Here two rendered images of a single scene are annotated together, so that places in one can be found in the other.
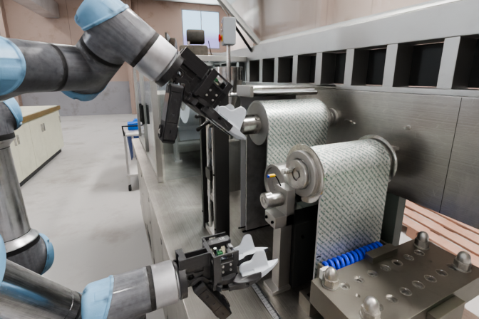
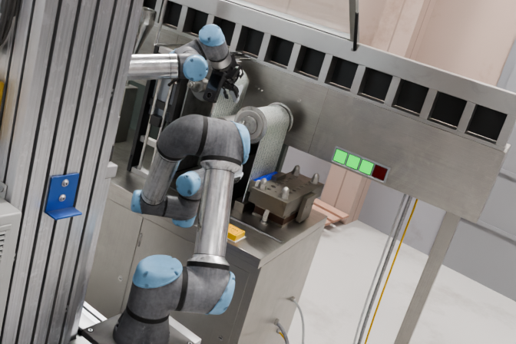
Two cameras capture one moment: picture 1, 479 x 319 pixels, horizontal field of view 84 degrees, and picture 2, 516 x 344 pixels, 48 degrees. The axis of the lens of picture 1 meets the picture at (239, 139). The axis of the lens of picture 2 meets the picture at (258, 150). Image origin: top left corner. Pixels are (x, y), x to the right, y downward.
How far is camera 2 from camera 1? 1.71 m
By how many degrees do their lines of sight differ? 40
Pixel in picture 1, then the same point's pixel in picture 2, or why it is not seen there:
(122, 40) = (220, 53)
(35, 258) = not seen: hidden behind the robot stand
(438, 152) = (312, 117)
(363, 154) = (279, 115)
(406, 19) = (308, 32)
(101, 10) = (220, 40)
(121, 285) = (200, 173)
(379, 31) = (291, 31)
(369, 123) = (273, 93)
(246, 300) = not seen: hidden behind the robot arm
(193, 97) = (229, 79)
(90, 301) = (193, 179)
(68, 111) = not seen: outside the picture
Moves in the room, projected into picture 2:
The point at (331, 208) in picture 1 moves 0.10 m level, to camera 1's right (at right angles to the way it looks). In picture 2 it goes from (262, 147) to (282, 148)
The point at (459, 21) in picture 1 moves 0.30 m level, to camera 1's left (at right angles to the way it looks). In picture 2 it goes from (333, 47) to (279, 35)
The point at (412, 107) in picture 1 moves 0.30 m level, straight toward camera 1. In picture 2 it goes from (303, 87) to (313, 104)
